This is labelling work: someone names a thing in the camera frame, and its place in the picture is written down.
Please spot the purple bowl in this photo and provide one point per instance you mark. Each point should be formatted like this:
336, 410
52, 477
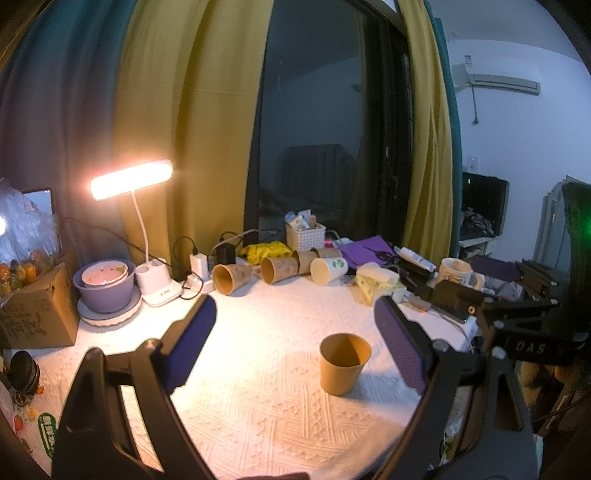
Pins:
108, 295

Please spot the white textured tablecloth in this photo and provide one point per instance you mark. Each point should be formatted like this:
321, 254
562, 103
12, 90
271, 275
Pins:
277, 415

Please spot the black round case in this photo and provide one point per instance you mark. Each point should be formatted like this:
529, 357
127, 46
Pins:
23, 373

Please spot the white tube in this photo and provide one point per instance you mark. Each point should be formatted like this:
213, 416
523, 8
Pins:
418, 259

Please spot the black charger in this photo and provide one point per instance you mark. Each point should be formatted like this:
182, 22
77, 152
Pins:
226, 254

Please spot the white wall socket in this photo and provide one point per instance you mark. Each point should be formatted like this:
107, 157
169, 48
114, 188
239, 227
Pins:
473, 163

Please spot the yellow cloth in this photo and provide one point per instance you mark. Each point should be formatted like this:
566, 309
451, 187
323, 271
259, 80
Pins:
265, 251

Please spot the white plate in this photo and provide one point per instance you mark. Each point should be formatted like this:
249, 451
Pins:
129, 311

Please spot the dark glass window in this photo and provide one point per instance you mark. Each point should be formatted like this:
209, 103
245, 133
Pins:
323, 115

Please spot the white air conditioner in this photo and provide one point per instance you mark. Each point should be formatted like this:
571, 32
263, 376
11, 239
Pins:
501, 78

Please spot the white green-print paper cup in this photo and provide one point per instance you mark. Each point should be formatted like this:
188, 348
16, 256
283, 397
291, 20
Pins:
328, 270

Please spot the plastic bag of oranges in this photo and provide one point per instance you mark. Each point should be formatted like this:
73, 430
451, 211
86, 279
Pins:
23, 240

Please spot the white desk lamp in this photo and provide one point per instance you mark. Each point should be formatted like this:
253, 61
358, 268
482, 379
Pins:
152, 281

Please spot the plain brown paper cup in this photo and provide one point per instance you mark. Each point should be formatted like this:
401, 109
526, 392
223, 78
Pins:
344, 369

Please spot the black television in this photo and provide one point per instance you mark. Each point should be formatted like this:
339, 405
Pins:
485, 198

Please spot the green printed package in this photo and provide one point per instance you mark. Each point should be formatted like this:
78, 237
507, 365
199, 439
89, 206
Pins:
27, 429

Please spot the white plastic basket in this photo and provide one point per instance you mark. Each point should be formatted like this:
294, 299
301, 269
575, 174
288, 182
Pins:
305, 237

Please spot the black scissors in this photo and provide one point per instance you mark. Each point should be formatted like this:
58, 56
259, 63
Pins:
387, 256

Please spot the white charger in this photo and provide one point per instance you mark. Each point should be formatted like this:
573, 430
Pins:
199, 266

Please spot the yellow-green tissue box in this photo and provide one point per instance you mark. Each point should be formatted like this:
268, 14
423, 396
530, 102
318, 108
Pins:
376, 281

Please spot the pink bowl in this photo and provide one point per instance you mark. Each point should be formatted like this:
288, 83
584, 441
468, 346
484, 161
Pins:
104, 276

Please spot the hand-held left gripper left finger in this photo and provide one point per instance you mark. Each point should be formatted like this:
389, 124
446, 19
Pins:
194, 341

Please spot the white printed mug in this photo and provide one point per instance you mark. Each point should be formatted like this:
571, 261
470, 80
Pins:
457, 273

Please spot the cardboard box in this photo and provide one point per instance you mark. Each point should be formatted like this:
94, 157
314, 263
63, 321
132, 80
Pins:
37, 318

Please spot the brown patterned paper cup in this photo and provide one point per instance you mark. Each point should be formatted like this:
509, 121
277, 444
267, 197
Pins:
233, 277
328, 252
279, 267
305, 261

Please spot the purple cloth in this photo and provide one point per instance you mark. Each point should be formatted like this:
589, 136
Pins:
364, 251

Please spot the white power strip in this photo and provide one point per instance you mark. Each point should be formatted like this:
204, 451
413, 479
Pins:
201, 285

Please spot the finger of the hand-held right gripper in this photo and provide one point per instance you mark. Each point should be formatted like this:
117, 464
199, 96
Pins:
452, 300
538, 277

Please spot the yellow curtain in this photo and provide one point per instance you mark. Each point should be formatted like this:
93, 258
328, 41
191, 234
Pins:
427, 138
184, 92

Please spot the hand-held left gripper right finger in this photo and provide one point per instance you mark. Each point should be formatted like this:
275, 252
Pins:
399, 346

